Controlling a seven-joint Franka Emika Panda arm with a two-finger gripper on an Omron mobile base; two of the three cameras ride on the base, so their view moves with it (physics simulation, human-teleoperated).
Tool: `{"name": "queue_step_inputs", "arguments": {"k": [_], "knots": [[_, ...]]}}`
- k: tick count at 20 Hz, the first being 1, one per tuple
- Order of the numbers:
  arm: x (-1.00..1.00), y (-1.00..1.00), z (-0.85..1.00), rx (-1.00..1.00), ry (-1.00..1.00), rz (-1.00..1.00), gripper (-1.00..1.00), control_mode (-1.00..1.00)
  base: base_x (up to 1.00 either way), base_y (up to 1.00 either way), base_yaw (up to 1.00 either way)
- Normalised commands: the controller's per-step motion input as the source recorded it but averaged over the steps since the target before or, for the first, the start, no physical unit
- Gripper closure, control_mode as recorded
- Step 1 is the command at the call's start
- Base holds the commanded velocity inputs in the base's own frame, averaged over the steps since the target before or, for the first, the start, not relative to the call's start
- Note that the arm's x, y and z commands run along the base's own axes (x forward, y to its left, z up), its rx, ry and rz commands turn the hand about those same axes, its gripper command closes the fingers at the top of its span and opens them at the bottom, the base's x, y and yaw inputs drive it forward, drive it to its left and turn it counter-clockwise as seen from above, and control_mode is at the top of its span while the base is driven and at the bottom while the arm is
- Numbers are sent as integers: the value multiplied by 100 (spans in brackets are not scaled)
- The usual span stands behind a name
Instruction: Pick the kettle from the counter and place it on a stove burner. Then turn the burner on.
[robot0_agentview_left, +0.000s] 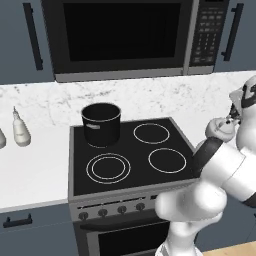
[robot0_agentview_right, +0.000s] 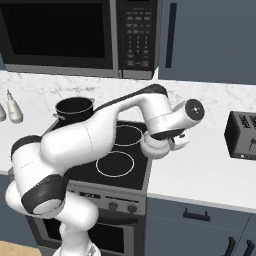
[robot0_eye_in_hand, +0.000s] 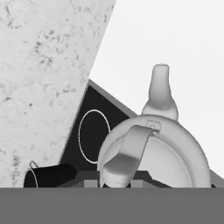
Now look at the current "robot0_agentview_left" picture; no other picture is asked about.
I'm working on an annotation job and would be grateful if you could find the pale grey bottle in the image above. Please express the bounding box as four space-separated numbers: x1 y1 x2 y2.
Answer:
0 127 7 150

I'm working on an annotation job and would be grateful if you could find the black cooking pot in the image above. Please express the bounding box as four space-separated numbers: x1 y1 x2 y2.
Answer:
80 102 122 149

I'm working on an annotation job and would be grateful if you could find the black cupboard handle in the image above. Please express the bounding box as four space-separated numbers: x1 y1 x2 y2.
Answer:
220 2 245 62
22 2 45 72

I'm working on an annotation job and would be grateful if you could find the steel and black microwave oven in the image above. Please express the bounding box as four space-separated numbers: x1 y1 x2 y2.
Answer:
40 0 231 83

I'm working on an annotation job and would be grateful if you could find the black stove with hob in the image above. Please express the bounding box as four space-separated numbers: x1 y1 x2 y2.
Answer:
67 116 203 256

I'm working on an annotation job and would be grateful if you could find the black drawer handle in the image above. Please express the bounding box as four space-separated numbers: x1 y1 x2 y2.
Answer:
2 213 34 229

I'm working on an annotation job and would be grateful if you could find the blue-grey cupboard door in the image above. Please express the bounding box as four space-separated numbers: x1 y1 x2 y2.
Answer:
213 0 256 74
0 0 56 86

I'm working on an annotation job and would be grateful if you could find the black oven door handle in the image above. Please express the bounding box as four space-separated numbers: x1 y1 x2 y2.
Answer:
79 213 162 232

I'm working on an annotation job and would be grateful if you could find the oven door with window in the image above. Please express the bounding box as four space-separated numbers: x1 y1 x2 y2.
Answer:
73 217 175 256

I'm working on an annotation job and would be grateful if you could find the blue-grey base cabinet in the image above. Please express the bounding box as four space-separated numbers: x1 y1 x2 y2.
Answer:
195 195 256 252

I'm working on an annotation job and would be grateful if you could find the blue-grey drawer front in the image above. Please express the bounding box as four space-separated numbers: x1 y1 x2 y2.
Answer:
0 202 80 256

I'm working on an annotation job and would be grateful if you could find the white bottle with spout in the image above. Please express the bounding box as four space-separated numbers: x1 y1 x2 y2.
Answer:
12 106 32 147

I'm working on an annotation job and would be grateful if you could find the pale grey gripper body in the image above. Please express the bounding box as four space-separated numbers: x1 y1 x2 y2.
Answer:
228 85 248 110

